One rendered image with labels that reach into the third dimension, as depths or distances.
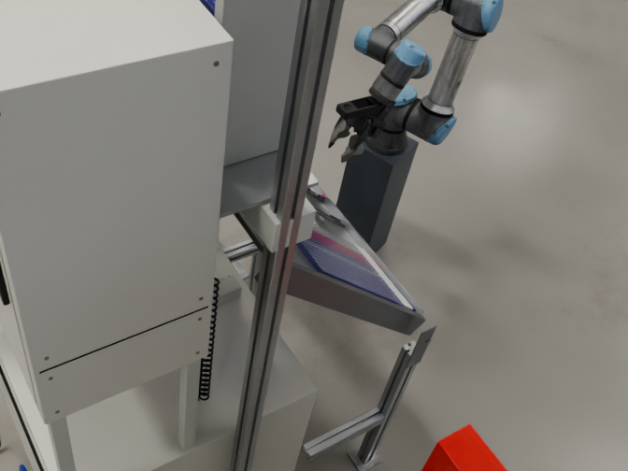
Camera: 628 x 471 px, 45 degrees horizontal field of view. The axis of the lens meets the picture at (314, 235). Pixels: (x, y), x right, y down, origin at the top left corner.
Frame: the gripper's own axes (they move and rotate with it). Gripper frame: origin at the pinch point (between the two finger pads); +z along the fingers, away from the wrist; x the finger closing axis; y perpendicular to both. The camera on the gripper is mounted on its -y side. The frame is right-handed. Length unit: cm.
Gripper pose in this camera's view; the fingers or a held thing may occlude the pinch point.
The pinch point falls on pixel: (335, 150)
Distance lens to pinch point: 209.5
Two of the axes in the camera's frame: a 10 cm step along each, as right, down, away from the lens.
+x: -5.3, -6.8, 5.1
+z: -5.4, 7.3, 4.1
